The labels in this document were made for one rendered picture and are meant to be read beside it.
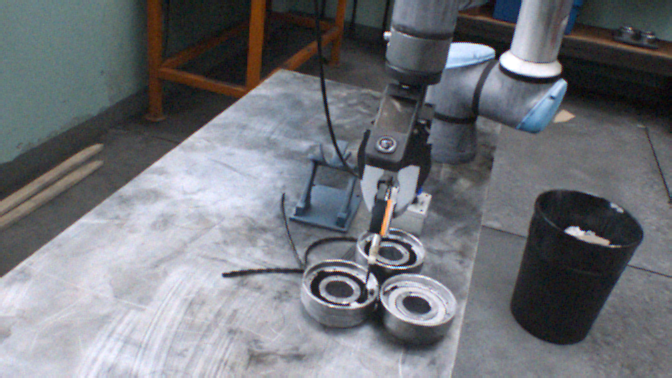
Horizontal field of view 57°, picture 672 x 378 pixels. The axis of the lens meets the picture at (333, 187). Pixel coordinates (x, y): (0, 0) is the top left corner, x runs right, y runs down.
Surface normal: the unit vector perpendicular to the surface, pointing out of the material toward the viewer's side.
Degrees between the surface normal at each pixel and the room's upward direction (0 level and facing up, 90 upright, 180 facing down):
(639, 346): 0
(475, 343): 0
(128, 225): 0
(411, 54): 90
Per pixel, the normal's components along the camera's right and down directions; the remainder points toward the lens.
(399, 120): -0.03, -0.51
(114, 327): 0.13, -0.86
